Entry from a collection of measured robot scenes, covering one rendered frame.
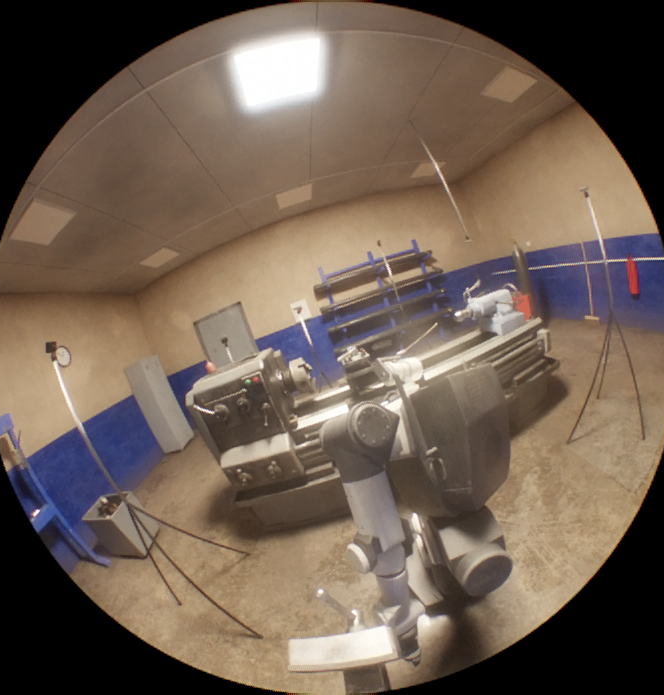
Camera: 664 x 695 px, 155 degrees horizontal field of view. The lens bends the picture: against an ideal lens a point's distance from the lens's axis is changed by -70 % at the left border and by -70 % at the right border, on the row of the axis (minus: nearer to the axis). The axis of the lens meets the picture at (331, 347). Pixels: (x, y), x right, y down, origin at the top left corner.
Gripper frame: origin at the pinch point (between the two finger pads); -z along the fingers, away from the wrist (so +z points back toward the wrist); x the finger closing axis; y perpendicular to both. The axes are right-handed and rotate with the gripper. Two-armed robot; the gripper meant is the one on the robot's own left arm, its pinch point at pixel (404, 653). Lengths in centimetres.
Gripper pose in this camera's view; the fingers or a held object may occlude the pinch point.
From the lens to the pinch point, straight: 95.9
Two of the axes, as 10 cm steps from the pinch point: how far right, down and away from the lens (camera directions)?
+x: -4.5, 2.8, 8.5
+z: -2.0, -9.6, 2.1
